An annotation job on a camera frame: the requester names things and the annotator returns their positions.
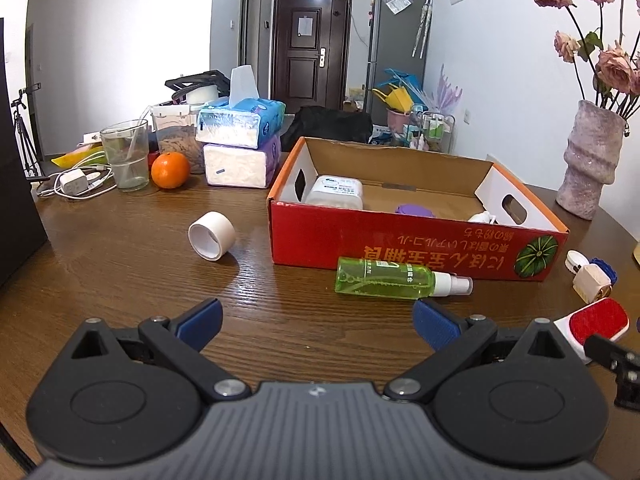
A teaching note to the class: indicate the beige cube gadget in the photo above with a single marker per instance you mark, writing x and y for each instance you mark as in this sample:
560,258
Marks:
591,283

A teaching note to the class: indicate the red white lint brush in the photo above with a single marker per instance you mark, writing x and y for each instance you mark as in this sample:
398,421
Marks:
604,317

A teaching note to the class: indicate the dark brown door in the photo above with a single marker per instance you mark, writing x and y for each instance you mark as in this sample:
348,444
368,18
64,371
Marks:
310,43

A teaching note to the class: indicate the white charger with cable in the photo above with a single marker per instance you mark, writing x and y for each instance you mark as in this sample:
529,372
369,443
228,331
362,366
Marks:
79,183

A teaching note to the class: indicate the blue bottle cap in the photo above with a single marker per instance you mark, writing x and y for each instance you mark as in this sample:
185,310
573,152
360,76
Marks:
607,269

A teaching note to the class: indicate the wire storage rack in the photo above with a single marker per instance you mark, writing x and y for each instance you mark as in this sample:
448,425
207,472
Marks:
431,132

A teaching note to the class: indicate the clear drinking glass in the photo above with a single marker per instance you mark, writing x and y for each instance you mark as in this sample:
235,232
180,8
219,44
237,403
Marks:
126,148

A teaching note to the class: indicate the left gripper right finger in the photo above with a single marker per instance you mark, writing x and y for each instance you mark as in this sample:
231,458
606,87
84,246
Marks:
456,342

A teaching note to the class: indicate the green spray bottle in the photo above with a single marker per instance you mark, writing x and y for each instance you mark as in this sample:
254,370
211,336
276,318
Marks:
392,280

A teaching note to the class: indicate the white pill bottle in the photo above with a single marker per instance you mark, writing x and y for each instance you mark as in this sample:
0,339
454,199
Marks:
336,192

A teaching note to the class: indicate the dried pink roses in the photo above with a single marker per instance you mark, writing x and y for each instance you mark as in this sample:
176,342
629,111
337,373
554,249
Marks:
613,68

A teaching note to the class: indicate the white tape roll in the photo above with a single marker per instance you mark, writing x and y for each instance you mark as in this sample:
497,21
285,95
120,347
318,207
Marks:
212,236

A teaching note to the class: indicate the red cardboard pumpkin box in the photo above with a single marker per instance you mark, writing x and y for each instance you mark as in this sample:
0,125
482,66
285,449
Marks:
453,214

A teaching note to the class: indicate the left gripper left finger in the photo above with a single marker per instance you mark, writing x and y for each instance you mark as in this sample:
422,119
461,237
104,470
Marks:
176,344

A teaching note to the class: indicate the clear food container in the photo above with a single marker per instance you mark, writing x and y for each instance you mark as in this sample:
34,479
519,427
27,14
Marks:
175,129

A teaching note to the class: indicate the pink stone vase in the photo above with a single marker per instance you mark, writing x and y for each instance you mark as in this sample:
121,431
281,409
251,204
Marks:
592,156

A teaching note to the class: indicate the camera tripod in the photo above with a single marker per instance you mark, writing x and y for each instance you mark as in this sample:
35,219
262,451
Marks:
30,161

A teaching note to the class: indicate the blue tissue pack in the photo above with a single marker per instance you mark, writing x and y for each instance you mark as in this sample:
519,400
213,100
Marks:
244,119

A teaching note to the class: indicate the black bag on floor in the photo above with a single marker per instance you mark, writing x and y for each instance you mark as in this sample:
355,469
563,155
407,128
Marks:
324,123

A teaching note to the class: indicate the small white bottle cap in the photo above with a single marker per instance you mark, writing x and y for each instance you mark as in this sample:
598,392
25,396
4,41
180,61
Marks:
575,261

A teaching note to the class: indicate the purple bottle cap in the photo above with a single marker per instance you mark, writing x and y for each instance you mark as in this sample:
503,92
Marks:
414,210

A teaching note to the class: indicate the orange fruit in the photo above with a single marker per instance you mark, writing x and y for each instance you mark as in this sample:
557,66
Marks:
170,170

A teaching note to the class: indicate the grey refrigerator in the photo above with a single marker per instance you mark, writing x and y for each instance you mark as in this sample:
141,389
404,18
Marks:
396,42

